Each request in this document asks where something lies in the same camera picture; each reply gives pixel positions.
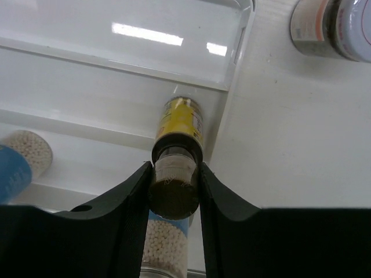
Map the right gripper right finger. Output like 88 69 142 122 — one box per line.
199 164 370 277

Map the silver lid blue bottle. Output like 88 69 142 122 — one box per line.
142 211 190 277

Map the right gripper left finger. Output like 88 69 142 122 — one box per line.
1 162 152 277

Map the right brown spice jar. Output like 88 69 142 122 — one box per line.
290 1 370 63

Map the silver lid white bottle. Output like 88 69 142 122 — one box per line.
1 130 53 204

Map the white tiered tray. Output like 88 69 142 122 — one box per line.
1 1 257 213

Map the yellow label bottle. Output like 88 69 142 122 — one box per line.
148 97 203 220

